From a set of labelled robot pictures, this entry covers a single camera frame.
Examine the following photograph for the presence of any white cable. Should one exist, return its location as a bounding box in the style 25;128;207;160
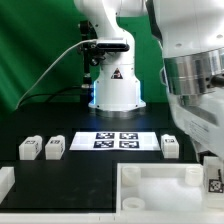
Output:
14;39;98;111

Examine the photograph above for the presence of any white sheet with AprilTags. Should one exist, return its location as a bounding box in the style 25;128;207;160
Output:
70;131;160;151

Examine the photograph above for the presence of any black cable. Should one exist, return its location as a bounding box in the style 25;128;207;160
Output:
18;85;93;108

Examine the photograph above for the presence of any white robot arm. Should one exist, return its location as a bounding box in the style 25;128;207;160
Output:
73;0;224;160

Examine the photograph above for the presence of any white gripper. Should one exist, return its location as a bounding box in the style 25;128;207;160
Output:
167;93;224;160

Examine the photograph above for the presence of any white square tabletop panel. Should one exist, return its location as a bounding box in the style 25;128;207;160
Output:
116;163;224;214

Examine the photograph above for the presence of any white L-shaped obstacle wall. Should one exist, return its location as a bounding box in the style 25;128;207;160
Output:
0;166;224;224

